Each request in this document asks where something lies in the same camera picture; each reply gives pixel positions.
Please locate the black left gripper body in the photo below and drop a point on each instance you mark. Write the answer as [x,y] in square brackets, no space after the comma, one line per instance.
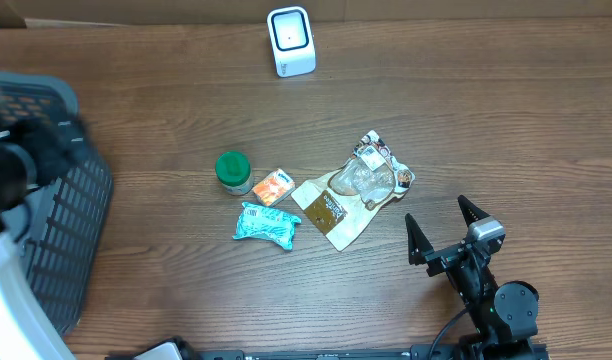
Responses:
[45,150]

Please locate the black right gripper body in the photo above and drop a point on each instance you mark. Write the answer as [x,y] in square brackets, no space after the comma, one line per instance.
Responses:
[469,279]

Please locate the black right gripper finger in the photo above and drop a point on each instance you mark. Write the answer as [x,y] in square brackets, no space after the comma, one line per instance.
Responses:
[419,247]
[470,212]

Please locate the beige Pantree snack bag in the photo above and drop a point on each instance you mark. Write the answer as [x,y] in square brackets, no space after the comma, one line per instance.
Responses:
[342,203]

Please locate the orange snack packet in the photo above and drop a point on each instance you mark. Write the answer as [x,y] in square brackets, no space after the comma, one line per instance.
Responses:
[275,187]

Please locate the teal snack packet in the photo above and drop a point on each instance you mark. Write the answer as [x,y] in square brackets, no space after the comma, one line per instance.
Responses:
[266,223]

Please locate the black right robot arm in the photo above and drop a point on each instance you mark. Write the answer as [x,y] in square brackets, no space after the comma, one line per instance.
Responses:
[498,321]

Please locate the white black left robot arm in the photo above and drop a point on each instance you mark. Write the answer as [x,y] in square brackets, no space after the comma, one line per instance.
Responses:
[25,330]

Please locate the white barcode scanner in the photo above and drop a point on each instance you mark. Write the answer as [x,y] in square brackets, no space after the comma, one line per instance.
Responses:
[292,41]

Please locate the grey plastic basket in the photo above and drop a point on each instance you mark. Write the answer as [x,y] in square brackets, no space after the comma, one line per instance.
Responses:
[69,213]

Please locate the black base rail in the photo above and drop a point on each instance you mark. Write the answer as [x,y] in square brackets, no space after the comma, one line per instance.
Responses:
[316,355]

